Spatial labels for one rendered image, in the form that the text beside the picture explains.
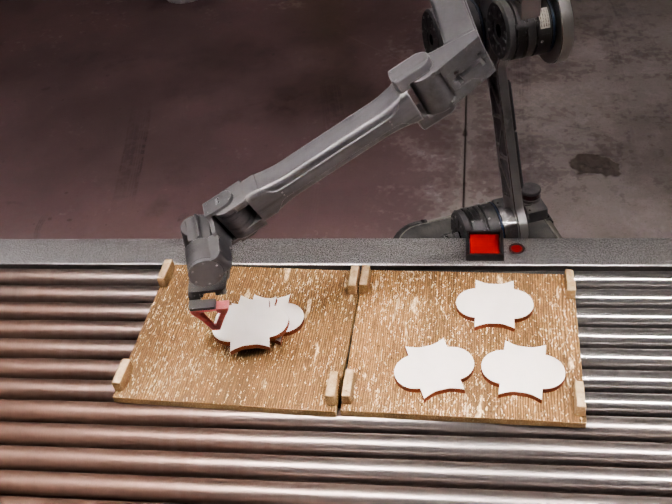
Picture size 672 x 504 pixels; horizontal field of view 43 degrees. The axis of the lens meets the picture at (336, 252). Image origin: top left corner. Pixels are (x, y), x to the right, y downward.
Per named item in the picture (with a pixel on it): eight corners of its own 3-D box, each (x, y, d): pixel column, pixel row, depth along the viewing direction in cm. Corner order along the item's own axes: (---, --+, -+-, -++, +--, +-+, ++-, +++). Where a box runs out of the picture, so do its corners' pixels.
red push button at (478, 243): (469, 238, 179) (469, 233, 178) (498, 238, 178) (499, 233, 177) (469, 258, 174) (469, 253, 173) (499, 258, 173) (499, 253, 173)
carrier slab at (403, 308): (363, 275, 173) (363, 269, 172) (572, 280, 166) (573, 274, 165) (341, 416, 148) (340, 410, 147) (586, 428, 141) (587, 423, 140)
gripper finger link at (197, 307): (196, 340, 151) (186, 303, 144) (199, 311, 156) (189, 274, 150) (235, 337, 151) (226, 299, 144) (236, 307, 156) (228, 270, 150)
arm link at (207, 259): (258, 218, 146) (229, 186, 141) (269, 261, 138) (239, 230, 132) (201, 253, 149) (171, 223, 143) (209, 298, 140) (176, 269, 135)
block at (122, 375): (125, 367, 159) (121, 357, 157) (134, 367, 159) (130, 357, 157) (114, 392, 155) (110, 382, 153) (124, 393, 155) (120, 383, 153)
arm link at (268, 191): (449, 93, 141) (421, 45, 134) (461, 110, 137) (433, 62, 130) (237, 230, 148) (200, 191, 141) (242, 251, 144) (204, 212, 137)
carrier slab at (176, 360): (170, 269, 180) (168, 263, 179) (362, 276, 173) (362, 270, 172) (114, 402, 155) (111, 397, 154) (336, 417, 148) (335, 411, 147)
